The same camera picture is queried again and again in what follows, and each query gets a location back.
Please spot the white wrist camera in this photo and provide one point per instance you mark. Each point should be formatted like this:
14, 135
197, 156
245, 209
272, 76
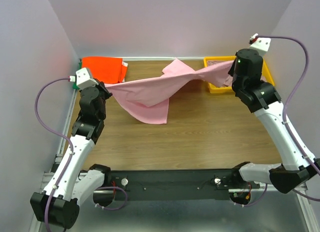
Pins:
260, 44
84, 79

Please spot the aluminium frame rail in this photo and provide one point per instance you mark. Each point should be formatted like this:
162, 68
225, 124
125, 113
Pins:
300, 189

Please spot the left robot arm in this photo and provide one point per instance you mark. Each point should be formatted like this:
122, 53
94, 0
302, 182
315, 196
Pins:
60, 201

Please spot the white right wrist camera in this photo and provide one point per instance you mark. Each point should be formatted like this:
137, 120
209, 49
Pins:
260, 44

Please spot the pink t shirt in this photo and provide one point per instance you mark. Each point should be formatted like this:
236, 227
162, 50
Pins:
147, 100

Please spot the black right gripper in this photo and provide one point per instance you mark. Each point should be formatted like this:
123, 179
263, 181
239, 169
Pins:
231, 70

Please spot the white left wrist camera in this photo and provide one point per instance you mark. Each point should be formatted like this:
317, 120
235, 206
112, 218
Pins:
84, 79

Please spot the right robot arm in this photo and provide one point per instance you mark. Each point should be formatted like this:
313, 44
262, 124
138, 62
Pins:
261, 98

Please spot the crumpled mauve t shirt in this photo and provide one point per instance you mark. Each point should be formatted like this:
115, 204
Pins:
228, 78

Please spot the folded orange t shirt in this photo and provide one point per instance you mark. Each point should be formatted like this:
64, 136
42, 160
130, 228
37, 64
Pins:
105, 69

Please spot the yellow plastic bin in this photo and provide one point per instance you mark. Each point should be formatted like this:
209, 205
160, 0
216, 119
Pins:
266, 75

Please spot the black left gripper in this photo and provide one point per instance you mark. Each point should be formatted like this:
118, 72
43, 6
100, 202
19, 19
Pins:
101, 87

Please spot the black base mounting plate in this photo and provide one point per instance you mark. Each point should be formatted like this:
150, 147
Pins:
170, 185

